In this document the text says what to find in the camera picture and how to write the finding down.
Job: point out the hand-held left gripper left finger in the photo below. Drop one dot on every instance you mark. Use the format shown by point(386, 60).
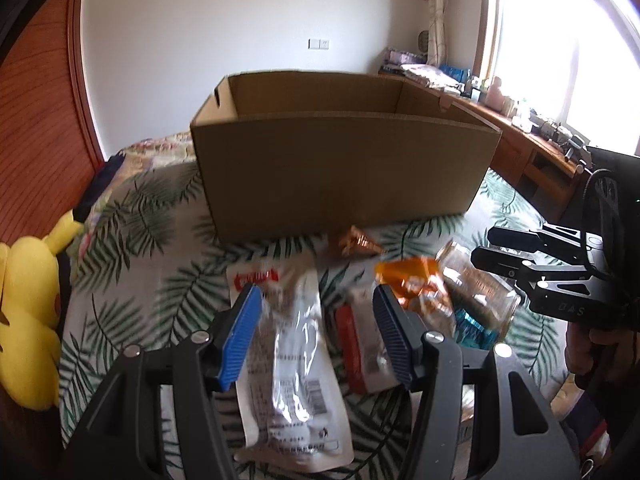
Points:
point(242, 335)

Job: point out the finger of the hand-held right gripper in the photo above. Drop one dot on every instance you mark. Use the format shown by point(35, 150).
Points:
point(500, 262)
point(510, 237)

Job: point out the gold foil triangular snack packet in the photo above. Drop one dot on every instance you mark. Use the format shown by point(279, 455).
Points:
point(357, 242)

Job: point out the teal foil snack packet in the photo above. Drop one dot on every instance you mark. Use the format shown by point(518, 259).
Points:
point(475, 332)

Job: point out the wooden desk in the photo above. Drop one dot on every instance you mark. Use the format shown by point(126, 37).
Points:
point(520, 150)

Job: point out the red and white snack packet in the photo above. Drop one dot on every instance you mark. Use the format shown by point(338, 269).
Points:
point(357, 340)

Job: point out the pink figurine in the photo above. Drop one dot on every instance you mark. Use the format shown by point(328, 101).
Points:
point(496, 91)

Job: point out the orange snack packet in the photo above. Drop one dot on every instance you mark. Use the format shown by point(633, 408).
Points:
point(415, 280)

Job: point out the dark blue cloth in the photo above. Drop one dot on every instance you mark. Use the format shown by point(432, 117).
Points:
point(105, 180)

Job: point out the window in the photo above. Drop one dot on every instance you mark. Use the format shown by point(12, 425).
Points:
point(550, 50)

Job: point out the brown cardboard box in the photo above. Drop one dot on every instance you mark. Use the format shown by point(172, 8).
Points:
point(330, 175)

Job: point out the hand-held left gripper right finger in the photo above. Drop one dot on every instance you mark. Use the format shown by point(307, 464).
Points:
point(395, 340)

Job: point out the long white clear snack packet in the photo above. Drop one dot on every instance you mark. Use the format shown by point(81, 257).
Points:
point(290, 360)

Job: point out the wooden slatted headboard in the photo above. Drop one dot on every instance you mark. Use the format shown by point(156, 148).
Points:
point(40, 135)

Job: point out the yellow plush toy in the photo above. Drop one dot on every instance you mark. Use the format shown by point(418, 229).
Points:
point(27, 310)

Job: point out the patterned curtain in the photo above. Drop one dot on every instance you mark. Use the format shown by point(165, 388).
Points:
point(437, 10)

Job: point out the person's right hand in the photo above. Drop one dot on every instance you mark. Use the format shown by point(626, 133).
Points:
point(582, 355)

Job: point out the clear packet of dark snacks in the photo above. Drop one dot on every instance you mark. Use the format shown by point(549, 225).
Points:
point(480, 295)

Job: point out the white wall switch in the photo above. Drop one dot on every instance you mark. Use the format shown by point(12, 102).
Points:
point(318, 43)

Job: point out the leaf print blanket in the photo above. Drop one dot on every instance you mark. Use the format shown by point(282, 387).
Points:
point(150, 240)

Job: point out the pile of folded cloths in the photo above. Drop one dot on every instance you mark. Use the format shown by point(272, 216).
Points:
point(425, 72)

